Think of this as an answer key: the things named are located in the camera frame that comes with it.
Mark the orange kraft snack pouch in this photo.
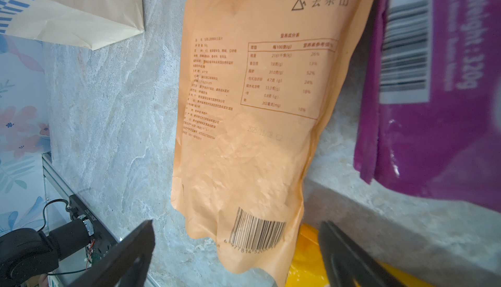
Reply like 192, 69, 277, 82
171, 0, 374, 286

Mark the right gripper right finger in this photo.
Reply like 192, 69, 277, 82
318, 220, 403, 287

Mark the purple grape candy bag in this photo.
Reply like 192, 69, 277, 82
354, 0, 500, 211

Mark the yellow mango candy bag front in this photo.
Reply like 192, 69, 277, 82
285, 224, 433, 287

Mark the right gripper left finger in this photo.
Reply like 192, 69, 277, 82
70, 220, 155, 287

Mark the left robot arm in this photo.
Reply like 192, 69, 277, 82
1, 219, 93, 286

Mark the blue checkered paper bag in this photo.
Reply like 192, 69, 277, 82
1, 0, 145, 51

